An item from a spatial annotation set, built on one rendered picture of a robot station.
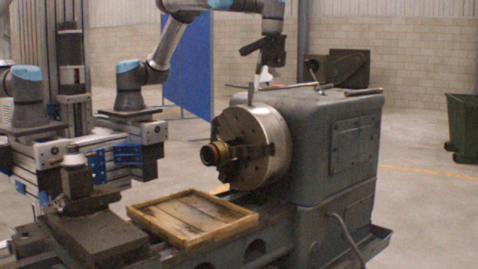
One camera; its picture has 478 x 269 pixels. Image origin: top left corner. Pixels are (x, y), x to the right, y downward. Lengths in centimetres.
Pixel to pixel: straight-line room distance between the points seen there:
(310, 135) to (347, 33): 1016
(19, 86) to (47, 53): 30
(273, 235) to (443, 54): 996
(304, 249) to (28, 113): 117
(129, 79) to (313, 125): 88
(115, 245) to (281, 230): 70
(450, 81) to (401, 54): 147
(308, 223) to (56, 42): 131
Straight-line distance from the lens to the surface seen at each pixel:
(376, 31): 1136
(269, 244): 149
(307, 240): 158
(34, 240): 127
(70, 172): 118
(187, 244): 117
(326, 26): 1172
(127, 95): 187
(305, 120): 142
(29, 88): 162
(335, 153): 158
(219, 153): 135
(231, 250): 135
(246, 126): 140
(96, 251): 101
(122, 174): 188
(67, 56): 181
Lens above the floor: 144
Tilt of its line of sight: 12 degrees down
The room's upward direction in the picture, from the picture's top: straight up
